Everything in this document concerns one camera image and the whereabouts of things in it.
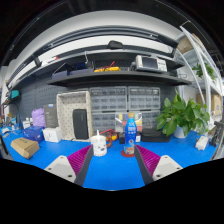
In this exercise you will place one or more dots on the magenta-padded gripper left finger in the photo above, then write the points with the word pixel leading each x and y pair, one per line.
pixel 60 166

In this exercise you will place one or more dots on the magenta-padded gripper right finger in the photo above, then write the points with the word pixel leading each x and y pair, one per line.
pixel 165 166

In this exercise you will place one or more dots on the blue drink bottle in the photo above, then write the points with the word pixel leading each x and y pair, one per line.
pixel 130 133

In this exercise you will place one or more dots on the plain black case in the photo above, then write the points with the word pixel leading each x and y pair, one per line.
pixel 155 136

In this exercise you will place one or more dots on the small white box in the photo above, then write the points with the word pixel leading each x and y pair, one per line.
pixel 52 134

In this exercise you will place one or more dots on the flat round red coaster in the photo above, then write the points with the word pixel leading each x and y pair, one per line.
pixel 126 155

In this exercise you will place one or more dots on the brown cardboard box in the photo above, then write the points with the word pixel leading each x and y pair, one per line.
pixel 24 146

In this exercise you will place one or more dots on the white paper cup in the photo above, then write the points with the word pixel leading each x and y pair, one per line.
pixel 99 146

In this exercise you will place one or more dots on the white power adapter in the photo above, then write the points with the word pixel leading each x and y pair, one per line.
pixel 202 142

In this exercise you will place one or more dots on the black rectangular speaker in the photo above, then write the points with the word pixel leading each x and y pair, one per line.
pixel 80 124

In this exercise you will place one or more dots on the grey drawer cabinet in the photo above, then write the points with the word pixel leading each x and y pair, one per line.
pixel 102 121
pixel 108 98
pixel 144 98
pixel 150 119

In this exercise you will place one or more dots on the stirrer stick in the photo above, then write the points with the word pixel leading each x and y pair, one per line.
pixel 97 132

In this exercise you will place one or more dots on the dark grey upright box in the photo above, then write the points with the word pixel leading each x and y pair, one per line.
pixel 50 115

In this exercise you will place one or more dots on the black case with white label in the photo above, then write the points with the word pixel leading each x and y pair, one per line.
pixel 121 137

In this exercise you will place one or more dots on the purple bag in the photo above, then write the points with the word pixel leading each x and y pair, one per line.
pixel 38 117

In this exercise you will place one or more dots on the green potted plant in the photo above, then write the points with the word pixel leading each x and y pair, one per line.
pixel 183 115

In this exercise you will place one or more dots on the yellow multimeter with red leads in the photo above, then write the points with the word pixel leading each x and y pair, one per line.
pixel 110 135

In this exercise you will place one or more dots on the black stand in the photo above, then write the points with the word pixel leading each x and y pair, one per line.
pixel 217 133

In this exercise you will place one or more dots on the clear box of coloured parts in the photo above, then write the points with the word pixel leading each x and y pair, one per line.
pixel 120 121

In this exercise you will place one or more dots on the teal object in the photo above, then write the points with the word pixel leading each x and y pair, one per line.
pixel 14 94

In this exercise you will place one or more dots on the white shelf unit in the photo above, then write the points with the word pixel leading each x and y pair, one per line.
pixel 204 73

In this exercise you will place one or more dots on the grey oscilloscope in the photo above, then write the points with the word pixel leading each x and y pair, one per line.
pixel 150 63

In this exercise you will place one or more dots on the yellow tool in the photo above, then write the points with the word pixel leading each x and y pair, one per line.
pixel 106 69

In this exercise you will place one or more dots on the black lamp head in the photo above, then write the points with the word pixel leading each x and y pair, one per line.
pixel 115 44

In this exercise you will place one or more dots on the black wall shelf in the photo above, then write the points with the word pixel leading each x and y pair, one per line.
pixel 116 80

